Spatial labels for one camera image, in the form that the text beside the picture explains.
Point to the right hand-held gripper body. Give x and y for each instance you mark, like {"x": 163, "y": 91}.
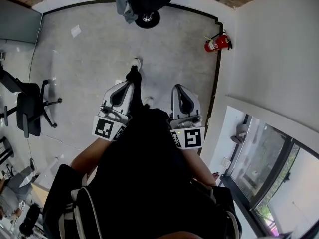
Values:
{"x": 192, "y": 137}

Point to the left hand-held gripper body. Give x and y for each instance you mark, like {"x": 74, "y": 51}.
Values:
{"x": 102, "y": 129}

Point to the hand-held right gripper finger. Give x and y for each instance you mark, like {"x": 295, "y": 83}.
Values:
{"x": 195, "y": 103}
{"x": 175, "y": 101}

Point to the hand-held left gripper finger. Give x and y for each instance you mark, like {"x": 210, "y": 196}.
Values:
{"x": 129, "y": 101}
{"x": 107, "y": 96}

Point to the black coat rack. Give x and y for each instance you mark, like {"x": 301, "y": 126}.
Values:
{"x": 155, "y": 21}

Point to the person's left forearm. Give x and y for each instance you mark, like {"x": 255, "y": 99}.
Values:
{"x": 86, "y": 157}

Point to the person's right forearm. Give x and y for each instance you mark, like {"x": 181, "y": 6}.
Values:
{"x": 199, "y": 165}

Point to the person's white shoe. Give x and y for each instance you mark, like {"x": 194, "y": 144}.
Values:
{"x": 136, "y": 62}
{"x": 149, "y": 100}

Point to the person's black clothing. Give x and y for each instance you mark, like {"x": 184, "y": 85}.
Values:
{"x": 144, "y": 146}

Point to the grey cap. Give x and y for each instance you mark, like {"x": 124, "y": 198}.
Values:
{"x": 238, "y": 136}

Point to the red fire extinguisher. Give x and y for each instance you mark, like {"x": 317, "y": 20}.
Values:
{"x": 215, "y": 43}

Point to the white paper sheet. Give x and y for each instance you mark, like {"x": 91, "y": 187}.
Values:
{"x": 75, "y": 31}

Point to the person's black white-trimmed jacket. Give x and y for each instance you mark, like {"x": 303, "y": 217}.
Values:
{"x": 59, "y": 190}

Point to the black office chair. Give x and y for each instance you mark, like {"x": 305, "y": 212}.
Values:
{"x": 27, "y": 108}

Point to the black-framed window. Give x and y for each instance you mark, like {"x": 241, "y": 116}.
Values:
{"x": 269, "y": 163}

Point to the wooden desk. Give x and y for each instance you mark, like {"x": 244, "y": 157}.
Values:
{"x": 40, "y": 195}

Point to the grey hanging garment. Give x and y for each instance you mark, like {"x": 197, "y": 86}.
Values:
{"x": 122, "y": 2}

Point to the black stool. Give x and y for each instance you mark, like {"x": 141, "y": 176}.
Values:
{"x": 5, "y": 149}

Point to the black bulky object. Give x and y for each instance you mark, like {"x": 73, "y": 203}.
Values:
{"x": 30, "y": 220}

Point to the grey partition panel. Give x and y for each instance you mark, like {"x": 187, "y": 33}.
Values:
{"x": 17, "y": 21}

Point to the white wall socket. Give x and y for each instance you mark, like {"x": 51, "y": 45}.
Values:
{"x": 226, "y": 162}

